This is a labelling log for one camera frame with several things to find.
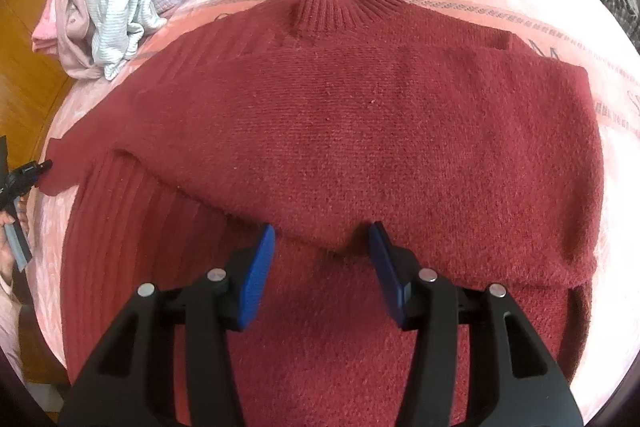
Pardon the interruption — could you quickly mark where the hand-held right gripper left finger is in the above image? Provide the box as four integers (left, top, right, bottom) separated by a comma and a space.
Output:
60, 223, 277, 427

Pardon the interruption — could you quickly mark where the dark wicker chair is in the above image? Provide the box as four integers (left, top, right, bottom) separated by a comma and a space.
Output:
600, 0, 640, 52

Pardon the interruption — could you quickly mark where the person's left hand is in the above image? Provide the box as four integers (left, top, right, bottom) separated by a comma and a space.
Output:
0, 213, 23, 280

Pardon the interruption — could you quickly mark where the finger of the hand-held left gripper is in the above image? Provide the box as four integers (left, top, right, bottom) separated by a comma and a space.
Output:
10, 160, 54, 188

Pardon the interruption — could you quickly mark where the dark red knit sweater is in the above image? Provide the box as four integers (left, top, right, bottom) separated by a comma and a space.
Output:
39, 0, 606, 427

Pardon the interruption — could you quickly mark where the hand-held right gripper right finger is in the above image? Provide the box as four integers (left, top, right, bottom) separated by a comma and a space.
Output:
367, 221, 583, 427

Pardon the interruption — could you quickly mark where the pale pink garment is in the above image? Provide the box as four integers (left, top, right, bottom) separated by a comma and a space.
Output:
32, 0, 131, 80

